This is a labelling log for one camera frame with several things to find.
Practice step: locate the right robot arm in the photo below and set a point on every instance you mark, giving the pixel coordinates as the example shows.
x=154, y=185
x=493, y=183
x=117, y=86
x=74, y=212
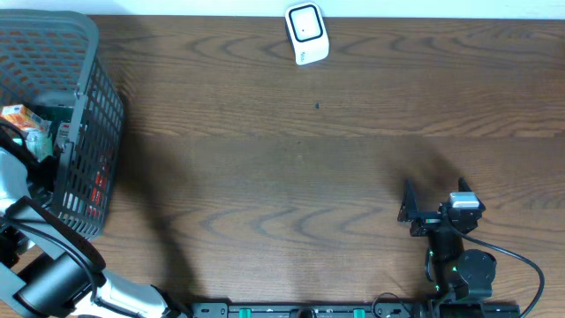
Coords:
x=463, y=277

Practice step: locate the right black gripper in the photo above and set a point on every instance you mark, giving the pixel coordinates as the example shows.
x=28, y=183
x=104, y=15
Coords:
x=426, y=221

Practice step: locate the grey plastic shopping basket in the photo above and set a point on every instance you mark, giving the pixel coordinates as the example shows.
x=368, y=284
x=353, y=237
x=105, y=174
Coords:
x=50, y=58

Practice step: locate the green white 3M package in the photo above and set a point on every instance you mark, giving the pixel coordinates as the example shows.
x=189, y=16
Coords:
x=63, y=125

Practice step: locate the teal wet wipes packet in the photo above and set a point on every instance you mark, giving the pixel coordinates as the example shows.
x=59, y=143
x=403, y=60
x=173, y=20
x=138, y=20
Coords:
x=39, y=144

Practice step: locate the orange box in basket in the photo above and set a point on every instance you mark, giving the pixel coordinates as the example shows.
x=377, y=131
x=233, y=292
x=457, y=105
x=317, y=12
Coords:
x=24, y=118

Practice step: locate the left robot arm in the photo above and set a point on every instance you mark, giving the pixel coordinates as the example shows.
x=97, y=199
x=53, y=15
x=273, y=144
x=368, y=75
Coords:
x=48, y=269

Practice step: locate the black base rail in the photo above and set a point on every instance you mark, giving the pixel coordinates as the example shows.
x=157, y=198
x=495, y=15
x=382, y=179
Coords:
x=383, y=309

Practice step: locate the white barcode scanner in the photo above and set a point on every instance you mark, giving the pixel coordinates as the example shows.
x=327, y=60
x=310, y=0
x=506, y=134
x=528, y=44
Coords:
x=307, y=33

